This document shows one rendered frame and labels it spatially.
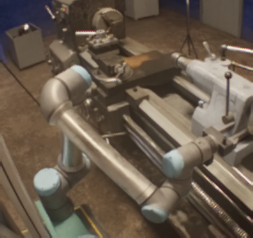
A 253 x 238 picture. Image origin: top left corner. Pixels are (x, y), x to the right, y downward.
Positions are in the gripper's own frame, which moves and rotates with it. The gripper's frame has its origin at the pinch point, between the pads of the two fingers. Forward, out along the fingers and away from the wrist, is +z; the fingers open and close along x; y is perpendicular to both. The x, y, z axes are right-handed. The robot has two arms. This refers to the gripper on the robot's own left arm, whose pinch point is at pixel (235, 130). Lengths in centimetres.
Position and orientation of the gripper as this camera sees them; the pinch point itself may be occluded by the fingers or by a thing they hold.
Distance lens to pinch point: 119.7
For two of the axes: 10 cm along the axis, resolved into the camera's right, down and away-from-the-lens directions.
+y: -0.8, -8.2, -5.7
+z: 8.8, -3.3, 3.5
